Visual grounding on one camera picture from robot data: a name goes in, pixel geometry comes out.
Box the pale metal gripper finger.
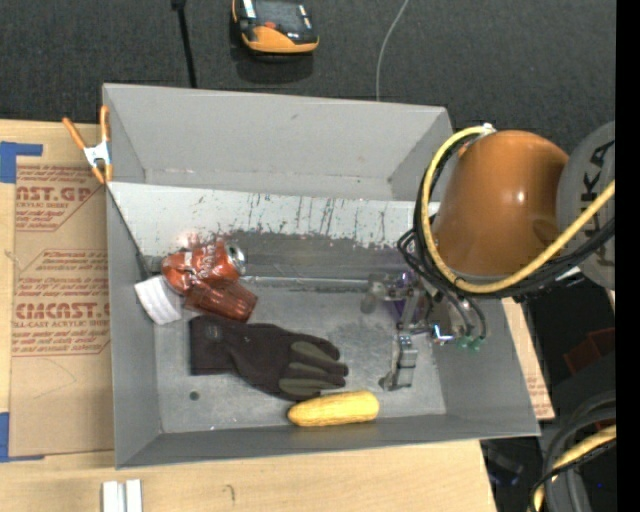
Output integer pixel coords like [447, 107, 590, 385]
[381, 333, 420, 392]
[360, 278, 391, 315]

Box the yellow corn cob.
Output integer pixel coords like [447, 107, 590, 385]
[286, 390, 381, 428]

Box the dark brown glove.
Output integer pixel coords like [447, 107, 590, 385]
[188, 314, 350, 402]

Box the red-brown ribbed cup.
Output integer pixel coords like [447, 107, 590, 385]
[183, 281, 259, 324]

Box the crushed red soda can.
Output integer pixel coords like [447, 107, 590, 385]
[160, 239, 249, 296]

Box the grey metal bin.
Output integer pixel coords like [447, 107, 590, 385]
[101, 83, 543, 471]

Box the white ribbed paper piece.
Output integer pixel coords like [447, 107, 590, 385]
[133, 275, 184, 327]

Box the brown cardboard board red print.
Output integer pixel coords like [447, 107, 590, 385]
[0, 118, 557, 464]

